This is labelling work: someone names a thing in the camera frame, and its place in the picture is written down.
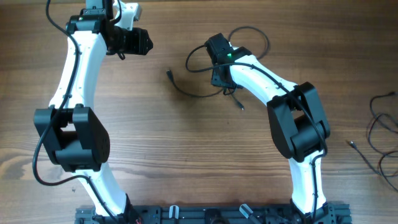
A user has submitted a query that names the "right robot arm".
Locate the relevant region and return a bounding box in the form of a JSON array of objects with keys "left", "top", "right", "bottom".
[{"left": 204, "top": 34, "right": 330, "bottom": 222}]

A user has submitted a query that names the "camera black cable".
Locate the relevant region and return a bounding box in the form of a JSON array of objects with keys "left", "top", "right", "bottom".
[
  {"left": 32, "top": 0, "right": 119, "bottom": 223},
  {"left": 185, "top": 45, "right": 329, "bottom": 223}
]

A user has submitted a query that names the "left camera black cable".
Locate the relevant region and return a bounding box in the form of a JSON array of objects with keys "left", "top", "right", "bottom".
[{"left": 32, "top": 0, "right": 119, "bottom": 223}]

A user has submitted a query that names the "black thick usb cable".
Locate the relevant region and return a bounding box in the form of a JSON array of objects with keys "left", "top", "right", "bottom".
[{"left": 166, "top": 26, "right": 271, "bottom": 111}]

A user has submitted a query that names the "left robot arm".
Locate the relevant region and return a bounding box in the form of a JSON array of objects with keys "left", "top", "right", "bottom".
[{"left": 32, "top": 1, "right": 153, "bottom": 223}]

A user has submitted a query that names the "right camera black cable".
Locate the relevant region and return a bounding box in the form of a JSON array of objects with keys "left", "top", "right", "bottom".
[{"left": 185, "top": 45, "right": 329, "bottom": 223}]

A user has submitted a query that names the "black thin usb cable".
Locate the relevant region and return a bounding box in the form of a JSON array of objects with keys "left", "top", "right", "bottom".
[{"left": 366, "top": 91, "right": 398, "bottom": 158}]

